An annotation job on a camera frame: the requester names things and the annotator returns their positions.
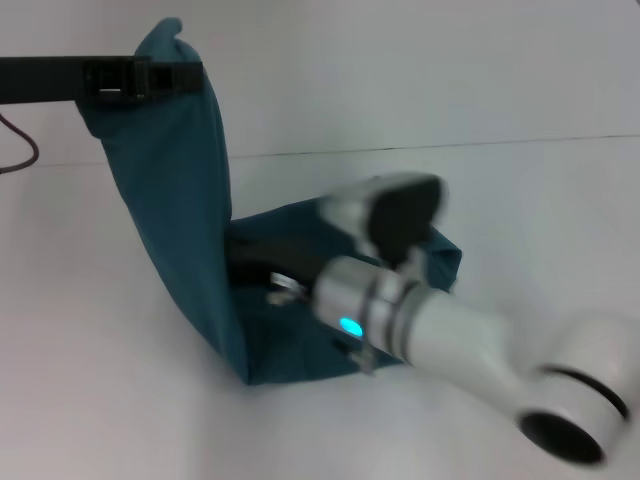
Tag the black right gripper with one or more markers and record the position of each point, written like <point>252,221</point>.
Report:
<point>285,257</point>

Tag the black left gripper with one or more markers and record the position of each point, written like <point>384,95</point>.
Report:
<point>45,80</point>

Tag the teal blue printed t-shirt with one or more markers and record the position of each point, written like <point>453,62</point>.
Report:
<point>175,200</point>

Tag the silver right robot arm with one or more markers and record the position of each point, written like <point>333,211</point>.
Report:
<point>450,330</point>

